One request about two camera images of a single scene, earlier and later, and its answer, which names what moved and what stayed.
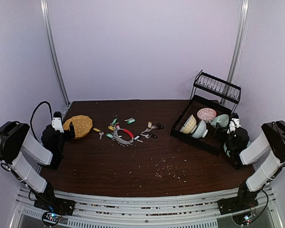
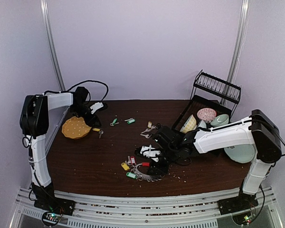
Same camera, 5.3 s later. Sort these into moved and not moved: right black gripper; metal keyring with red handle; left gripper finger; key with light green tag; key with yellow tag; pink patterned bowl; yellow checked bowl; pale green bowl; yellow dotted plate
Moved: metal keyring with red handle; left gripper finger; right black gripper
Not moved: key with light green tag; key with yellow tag; yellow dotted plate; yellow checked bowl; pale green bowl; pink patterned bowl
